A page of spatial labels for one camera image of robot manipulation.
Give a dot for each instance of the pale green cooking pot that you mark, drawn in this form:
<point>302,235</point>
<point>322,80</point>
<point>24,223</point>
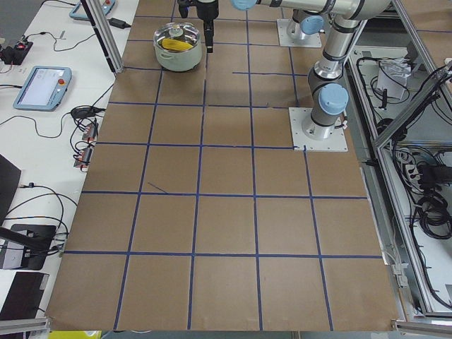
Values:
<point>179,62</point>

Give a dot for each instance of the yellow corn cob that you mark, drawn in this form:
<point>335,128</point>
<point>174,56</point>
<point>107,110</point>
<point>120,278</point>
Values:
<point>175,45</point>

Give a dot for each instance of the black power adapter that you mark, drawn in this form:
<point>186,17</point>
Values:
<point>117,23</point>

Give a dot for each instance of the blue teach pendant near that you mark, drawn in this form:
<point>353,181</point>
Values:
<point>43,89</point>

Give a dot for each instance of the black laptop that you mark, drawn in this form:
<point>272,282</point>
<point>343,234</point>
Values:
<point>9,181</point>

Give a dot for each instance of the aluminium frame post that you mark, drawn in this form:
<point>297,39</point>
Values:
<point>104,35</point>

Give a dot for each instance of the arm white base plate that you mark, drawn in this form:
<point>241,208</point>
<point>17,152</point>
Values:
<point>307,136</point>
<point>303,34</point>

